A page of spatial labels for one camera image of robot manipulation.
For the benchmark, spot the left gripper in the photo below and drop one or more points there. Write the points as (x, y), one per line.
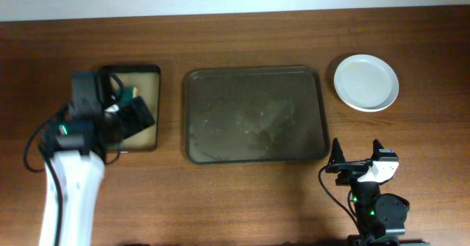
(132, 122)

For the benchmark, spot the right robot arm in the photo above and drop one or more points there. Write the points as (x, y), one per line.
(379, 217)

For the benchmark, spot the white plate top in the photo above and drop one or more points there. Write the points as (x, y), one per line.
(393, 95)

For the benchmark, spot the black tray with brown liquid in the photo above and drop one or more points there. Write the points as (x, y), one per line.
(147, 79)

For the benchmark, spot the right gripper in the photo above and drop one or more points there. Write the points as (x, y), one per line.
(337, 164)

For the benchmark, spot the green and yellow sponge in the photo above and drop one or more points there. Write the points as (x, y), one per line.
(126, 94)

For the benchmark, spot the dark brown serving tray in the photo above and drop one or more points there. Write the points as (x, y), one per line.
(257, 114)

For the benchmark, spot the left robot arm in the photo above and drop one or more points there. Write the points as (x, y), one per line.
(75, 164)

